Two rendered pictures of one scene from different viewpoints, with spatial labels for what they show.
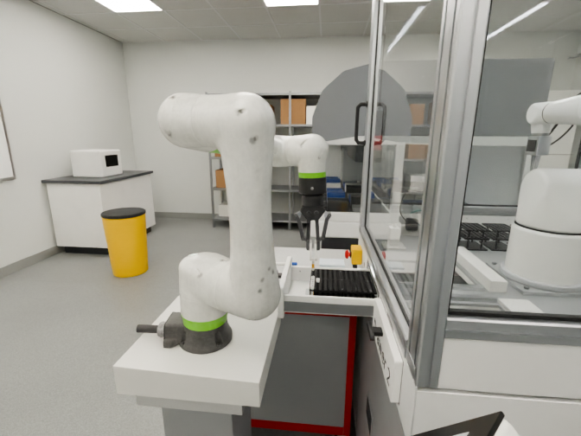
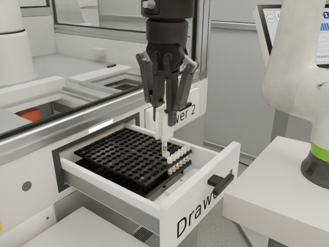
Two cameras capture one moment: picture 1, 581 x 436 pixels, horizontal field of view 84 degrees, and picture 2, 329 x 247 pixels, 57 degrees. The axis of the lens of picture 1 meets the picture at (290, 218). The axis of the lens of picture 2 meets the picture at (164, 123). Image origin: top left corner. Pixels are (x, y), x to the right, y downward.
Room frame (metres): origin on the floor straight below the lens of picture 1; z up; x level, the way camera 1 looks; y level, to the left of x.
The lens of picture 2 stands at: (1.57, 0.21, 1.25)
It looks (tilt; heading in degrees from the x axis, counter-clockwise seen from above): 24 degrees down; 211
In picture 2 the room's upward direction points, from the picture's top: straight up
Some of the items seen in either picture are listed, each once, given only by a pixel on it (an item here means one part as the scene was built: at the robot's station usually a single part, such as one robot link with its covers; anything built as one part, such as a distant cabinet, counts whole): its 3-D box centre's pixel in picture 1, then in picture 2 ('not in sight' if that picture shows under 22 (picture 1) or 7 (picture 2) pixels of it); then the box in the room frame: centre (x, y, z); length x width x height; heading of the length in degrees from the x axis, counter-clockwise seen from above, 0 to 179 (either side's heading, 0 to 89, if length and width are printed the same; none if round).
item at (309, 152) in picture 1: (309, 155); not in sight; (1.09, -0.06, 1.33); 0.13 x 0.11 x 0.14; 63
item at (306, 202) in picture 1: (312, 207); (166, 45); (1.09, -0.08, 1.16); 0.08 x 0.07 x 0.09; 86
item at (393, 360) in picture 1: (385, 343); (175, 113); (0.74, -0.25, 0.87); 0.29 x 0.02 x 0.11; 174
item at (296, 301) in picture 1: (343, 289); (130, 162); (1.06, -0.19, 0.86); 0.40 x 0.26 x 0.06; 84
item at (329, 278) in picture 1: (341, 287); (133, 162); (1.06, -0.18, 0.87); 0.22 x 0.18 x 0.06; 84
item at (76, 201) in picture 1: (106, 196); not in sight; (4.19, 2.43, 0.61); 1.15 x 0.72 x 1.22; 174
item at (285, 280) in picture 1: (285, 284); (205, 190); (1.08, 0.02, 0.87); 0.29 x 0.02 x 0.11; 174
